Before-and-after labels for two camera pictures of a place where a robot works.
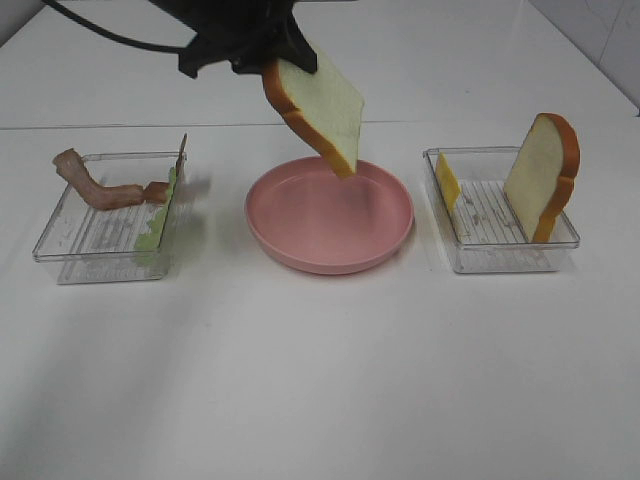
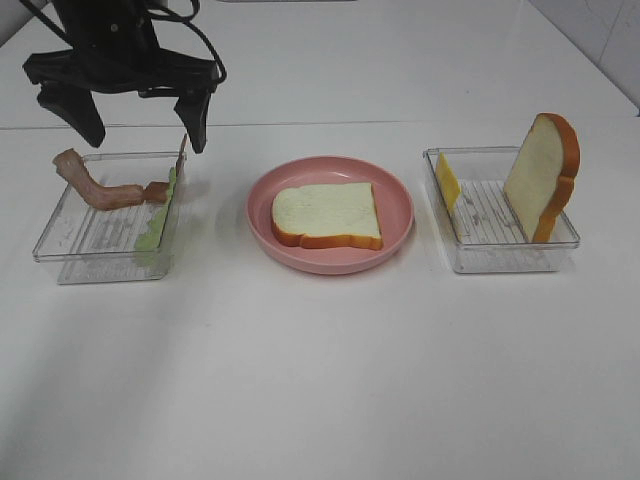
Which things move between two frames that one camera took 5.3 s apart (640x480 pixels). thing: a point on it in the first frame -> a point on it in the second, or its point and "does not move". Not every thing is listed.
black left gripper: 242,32 -> 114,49
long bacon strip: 71,165 does not move
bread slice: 541,175 does not move
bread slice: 323,105 -> 327,216
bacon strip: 158,192 does not move
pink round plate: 305,217 does not move
